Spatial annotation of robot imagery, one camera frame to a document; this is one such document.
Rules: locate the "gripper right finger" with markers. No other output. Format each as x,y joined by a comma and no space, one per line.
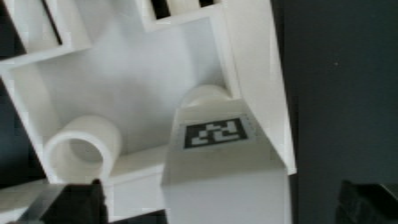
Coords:
367,203

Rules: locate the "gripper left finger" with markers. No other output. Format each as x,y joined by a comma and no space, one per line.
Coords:
70,204

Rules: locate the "white chair leg with tag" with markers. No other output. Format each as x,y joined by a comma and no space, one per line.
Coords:
225,180

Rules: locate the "white chair seat part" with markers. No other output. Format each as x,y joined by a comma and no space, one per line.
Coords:
111,64

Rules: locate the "white boundary fence frame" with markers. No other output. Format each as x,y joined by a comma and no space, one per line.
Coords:
257,64

